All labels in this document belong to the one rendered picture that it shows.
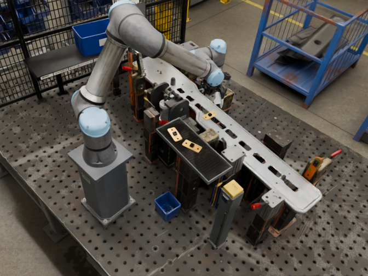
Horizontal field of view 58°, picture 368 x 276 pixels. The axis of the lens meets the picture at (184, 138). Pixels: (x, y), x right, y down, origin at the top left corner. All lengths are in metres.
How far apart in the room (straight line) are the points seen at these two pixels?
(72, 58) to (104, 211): 1.02
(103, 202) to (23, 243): 1.11
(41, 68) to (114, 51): 0.93
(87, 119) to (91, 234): 0.65
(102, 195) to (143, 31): 0.78
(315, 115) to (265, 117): 1.37
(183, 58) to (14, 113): 1.44
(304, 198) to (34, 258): 1.80
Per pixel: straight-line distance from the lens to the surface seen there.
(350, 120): 3.85
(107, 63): 1.37
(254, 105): 2.48
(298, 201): 1.63
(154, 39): 1.22
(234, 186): 1.38
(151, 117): 1.72
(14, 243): 2.69
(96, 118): 1.37
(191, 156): 1.45
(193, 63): 1.35
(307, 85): 3.80
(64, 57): 2.28
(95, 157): 1.46
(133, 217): 1.80
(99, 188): 1.56
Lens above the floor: 2.26
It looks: 47 degrees down
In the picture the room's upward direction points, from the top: 6 degrees clockwise
